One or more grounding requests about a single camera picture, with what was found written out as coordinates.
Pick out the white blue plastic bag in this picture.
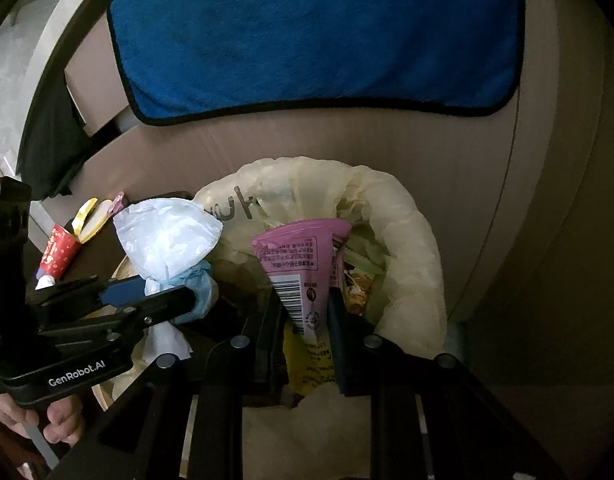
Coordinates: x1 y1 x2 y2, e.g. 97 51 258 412
113 198 224 362

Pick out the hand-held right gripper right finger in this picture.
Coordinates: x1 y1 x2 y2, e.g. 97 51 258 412
327 289 552 480

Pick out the blue towel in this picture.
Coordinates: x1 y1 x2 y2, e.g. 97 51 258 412
107 0 526 127

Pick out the yellowish plastic bin liner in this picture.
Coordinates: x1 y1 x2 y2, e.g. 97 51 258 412
94 156 448 480

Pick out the person's left hand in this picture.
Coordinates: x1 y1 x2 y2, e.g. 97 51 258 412
0 392 86 450

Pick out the pink snack packet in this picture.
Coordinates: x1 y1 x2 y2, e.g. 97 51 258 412
252 218 352 337

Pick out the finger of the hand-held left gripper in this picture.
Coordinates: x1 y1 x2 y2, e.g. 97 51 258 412
37 285 198 342
27 275 148 312

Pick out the yellow printed packet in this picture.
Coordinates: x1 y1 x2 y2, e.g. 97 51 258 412
284 320 338 396

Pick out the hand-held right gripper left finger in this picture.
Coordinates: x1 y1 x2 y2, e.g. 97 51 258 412
47 287 292 480

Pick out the yellow white wrapper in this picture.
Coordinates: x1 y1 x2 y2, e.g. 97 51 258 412
69 198 112 244

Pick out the red white tube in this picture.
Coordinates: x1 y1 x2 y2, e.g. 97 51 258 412
35 225 82 291

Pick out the black cloth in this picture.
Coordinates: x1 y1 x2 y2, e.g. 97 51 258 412
19 80 95 200

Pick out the white kitchen counter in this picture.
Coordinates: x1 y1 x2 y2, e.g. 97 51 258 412
0 0 158 181

